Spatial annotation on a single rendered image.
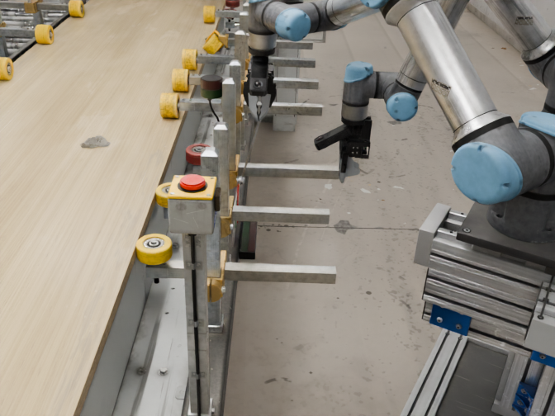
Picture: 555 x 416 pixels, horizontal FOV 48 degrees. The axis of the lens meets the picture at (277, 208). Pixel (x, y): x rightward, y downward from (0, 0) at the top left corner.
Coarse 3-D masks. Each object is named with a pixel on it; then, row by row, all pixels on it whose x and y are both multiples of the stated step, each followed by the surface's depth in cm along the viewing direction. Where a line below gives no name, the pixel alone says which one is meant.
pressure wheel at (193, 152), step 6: (192, 144) 186; (198, 144) 186; (204, 144) 186; (186, 150) 182; (192, 150) 183; (198, 150) 183; (186, 156) 183; (192, 156) 180; (198, 156) 180; (192, 162) 181; (198, 162) 181
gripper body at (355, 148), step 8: (344, 120) 176; (368, 120) 177; (352, 128) 178; (360, 128) 178; (368, 128) 178; (352, 136) 179; (360, 136) 179; (368, 136) 179; (344, 144) 178; (352, 144) 178; (360, 144) 178; (368, 144) 178; (352, 152) 181; (360, 152) 181; (368, 152) 179
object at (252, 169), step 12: (192, 168) 185; (240, 168) 185; (252, 168) 185; (264, 168) 185; (276, 168) 185; (288, 168) 185; (300, 168) 185; (312, 168) 185; (324, 168) 186; (336, 168) 186
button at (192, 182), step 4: (184, 176) 99; (188, 176) 99; (192, 176) 99; (196, 176) 99; (200, 176) 99; (180, 180) 98; (184, 180) 98; (188, 180) 98; (192, 180) 98; (196, 180) 98; (200, 180) 98; (204, 180) 98; (180, 184) 97; (184, 184) 97; (188, 184) 97; (192, 184) 97; (196, 184) 97; (200, 184) 97; (204, 184) 98; (184, 188) 97; (188, 188) 97; (192, 188) 97; (196, 188) 97; (200, 188) 98
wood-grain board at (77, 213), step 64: (128, 0) 347; (192, 0) 354; (64, 64) 247; (128, 64) 250; (0, 128) 192; (64, 128) 194; (128, 128) 196; (0, 192) 158; (64, 192) 159; (128, 192) 161; (0, 256) 135; (64, 256) 135; (128, 256) 136; (0, 320) 117; (64, 320) 118; (0, 384) 103; (64, 384) 104
